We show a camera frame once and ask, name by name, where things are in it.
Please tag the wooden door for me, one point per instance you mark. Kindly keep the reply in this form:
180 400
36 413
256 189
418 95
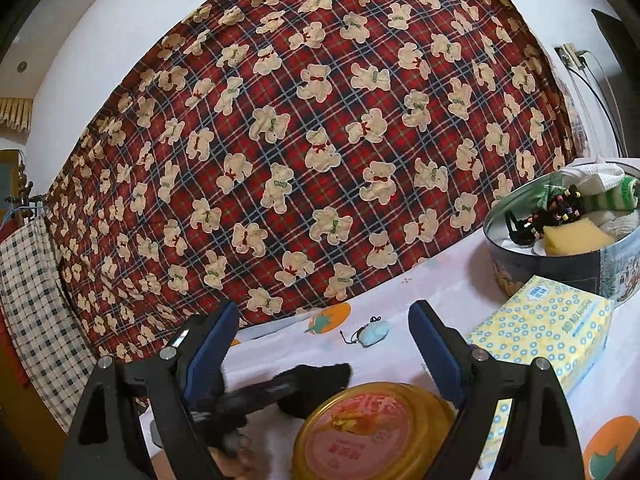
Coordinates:
10 162

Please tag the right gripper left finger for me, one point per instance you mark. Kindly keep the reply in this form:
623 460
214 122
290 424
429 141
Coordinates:
106 438

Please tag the wall power socket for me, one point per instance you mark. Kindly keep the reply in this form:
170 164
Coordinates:
571 57

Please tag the red plaid bear blanket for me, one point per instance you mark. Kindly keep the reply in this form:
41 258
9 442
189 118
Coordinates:
292 154

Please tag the black monitor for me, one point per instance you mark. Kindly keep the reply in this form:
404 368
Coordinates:
622 45

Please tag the white waffle towel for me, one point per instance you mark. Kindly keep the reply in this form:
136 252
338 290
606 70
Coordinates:
593 179

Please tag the amber round lidded container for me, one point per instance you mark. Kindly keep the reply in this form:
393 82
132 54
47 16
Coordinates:
379 430

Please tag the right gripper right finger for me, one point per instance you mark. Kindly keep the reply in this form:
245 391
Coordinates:
540 441

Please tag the green white striped towel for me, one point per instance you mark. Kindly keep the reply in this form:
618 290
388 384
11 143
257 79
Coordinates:
624 197

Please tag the round metal cookie tin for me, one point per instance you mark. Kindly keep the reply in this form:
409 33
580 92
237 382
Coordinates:
514 230

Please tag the black cloth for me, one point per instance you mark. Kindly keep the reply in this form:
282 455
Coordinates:
312 386

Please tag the yellow tissue pack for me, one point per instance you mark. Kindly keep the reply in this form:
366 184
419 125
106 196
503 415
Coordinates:
551 320

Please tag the white cloth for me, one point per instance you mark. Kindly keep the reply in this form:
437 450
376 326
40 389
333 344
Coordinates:
621 226

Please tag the yellow sponge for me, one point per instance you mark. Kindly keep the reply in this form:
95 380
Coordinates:
575 238

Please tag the light blue plush keychain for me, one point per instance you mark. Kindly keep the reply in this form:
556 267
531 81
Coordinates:
369 334

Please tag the checkered hanging cloth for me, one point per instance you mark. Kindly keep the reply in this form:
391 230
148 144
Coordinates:
40 322

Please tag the person's left hand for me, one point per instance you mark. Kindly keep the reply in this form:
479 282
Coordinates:
240 466

